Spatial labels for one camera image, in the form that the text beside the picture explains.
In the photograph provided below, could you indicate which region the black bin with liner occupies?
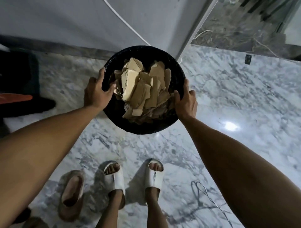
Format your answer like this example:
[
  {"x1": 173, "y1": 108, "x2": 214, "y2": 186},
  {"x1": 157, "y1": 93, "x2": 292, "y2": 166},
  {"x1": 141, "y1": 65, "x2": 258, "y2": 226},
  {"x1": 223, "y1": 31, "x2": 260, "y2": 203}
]
[{"x1": 101, "y1": 45, "x2": 186, "y2": 135}]

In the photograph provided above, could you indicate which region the white cable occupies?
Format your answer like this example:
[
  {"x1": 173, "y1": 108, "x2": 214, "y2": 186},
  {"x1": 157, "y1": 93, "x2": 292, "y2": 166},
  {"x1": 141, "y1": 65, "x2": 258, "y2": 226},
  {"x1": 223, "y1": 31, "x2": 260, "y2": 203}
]
[{"x1": 102, "y1": 0, "x2": 152, "y2": 47}]

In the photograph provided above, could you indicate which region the black metal frame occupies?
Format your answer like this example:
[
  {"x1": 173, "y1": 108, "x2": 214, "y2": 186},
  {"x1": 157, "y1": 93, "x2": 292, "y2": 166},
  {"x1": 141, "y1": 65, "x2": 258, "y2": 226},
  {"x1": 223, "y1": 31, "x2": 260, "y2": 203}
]
[{"x1": 240, "y1": 0, "x2": 301, "y2": 34}]

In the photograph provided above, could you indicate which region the thin white wire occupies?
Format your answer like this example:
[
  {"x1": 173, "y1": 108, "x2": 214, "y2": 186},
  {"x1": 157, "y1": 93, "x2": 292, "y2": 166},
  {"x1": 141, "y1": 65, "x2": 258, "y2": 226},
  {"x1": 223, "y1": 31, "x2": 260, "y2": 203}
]
[{"x1": 193, "y1": 29, "x2": 281, "y2": 59}]

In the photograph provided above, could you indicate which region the glass panel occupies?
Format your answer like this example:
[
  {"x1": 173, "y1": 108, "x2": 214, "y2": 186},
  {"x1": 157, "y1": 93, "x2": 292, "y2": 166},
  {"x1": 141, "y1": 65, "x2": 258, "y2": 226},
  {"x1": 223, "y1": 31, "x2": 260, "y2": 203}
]
[{"x1": 280, "y1": 7, "x2": 301, "y2": 47}]

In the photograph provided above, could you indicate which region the grey metal door frame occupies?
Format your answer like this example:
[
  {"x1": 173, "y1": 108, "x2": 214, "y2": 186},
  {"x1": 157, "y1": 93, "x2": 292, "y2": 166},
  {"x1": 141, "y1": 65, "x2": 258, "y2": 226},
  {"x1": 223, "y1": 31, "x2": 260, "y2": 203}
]
[{"x1": 175, "y1": 0, "x2": 219, "y2": 62}]

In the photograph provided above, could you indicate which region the orange flat object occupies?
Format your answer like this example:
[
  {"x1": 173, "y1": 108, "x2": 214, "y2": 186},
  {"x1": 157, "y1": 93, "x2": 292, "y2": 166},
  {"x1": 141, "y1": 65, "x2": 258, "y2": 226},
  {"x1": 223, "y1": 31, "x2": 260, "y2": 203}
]
[{"x1": 0, "y1": 93, "x2": 33, "y2": 104}]

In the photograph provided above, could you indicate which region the person's right white sandal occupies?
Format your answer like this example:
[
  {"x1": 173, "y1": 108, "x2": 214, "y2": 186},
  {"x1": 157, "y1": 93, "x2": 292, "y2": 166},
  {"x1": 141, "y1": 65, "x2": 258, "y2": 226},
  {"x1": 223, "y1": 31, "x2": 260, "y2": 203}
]
[{"x1": 144, "y1": 159, "x2": 165, "y2": 194}]

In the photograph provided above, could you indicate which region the black crate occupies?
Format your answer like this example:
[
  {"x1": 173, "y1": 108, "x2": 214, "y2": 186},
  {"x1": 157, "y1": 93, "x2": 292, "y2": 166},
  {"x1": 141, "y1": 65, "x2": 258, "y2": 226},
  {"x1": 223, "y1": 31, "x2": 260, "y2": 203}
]
[{"x1": 0, "y1": 49, "x2": 40, "y2": 96}]

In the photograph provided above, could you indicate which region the person's right forearm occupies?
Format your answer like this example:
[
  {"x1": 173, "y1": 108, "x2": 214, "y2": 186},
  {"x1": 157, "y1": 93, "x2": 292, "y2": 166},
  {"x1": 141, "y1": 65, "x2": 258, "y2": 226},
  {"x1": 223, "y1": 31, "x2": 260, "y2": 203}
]
[{"x1": 180, "y1": 116, "x2": 301, "y2": 228}]

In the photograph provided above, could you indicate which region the person's left forearm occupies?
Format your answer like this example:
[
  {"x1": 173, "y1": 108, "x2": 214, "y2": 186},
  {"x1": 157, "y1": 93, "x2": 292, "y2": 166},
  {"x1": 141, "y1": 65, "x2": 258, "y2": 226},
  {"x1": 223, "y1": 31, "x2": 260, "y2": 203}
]
[{"x1": 0, "y1": 106, "x2": 104, "y2": 228}]

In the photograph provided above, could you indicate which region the person's white sandal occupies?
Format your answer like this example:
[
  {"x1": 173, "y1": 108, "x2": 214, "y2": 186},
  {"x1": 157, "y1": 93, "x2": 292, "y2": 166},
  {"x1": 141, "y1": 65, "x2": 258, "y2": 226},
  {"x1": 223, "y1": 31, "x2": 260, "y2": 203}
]
[
  {"x1": 103, "y1": 161, "x2": 126, "y2": 210},
  {"x1": 144, "y1": 159, "x2": 165, "y2": 194}
]

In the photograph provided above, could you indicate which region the person's left white sandal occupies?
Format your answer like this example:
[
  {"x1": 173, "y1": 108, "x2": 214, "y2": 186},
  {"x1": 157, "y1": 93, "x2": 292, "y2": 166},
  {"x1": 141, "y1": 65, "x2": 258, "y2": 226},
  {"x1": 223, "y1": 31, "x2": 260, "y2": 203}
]
[{"x1": 103, "y1": 161, "x2": 126, "y2": 210}]

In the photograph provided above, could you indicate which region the person's left hand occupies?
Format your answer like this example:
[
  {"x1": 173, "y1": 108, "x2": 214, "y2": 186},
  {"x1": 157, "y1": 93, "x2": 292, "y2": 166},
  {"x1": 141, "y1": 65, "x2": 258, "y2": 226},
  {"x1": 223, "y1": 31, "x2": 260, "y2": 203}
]
[{"x1": 84, "y1": 67, "x2": 117, "y2": 111}]

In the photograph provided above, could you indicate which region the brown foam slipper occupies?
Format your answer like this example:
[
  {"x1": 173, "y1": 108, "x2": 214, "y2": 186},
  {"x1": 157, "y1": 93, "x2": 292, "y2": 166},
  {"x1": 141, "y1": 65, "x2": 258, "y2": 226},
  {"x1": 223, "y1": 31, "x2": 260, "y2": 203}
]
[{"x1": 57, "y1": 170, "x2": 85, "y2": 223}]

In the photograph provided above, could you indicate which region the person's right hand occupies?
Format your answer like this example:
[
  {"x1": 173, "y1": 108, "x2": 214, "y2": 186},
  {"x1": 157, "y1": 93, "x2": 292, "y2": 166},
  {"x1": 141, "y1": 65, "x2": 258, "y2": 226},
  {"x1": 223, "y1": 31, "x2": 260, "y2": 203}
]
[{"x1": 173, "y1": 78, "x2": 198, "y2": 122}]

